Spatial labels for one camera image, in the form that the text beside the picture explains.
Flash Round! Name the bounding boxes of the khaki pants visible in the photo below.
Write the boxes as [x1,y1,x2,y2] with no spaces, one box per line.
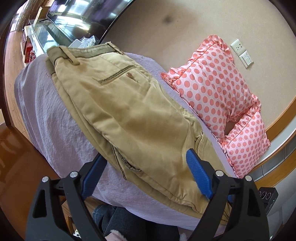
[46,42,224,218]

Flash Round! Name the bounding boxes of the black device with buttons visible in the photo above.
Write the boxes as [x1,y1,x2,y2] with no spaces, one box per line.
[259,187,278,215]

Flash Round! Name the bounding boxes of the polka dot pillow far side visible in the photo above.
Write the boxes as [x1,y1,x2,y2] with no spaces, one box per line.
[220,111,270,178]

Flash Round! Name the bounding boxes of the lavender bed sheet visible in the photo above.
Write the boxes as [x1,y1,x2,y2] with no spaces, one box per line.
[15,54,235,230]

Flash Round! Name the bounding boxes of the polka dot pillow near outlet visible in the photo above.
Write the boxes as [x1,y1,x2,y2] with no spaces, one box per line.
[161,35,258,140]

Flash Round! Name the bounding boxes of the glass tv stand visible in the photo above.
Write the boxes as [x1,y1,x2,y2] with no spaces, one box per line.
[26,19,73,57]

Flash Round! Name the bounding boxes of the black television screen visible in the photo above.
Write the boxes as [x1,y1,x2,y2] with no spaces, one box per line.
[47,0,133,43]

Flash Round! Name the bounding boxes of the wooden headboard frame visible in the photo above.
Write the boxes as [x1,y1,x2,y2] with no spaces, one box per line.
[251,99,295,188]

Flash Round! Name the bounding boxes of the white wall switch plate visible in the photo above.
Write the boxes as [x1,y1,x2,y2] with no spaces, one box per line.
[239,50,253,68]

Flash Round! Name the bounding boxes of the white wall outlet plate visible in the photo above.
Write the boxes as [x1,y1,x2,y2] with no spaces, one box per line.
[230,39,246,56]

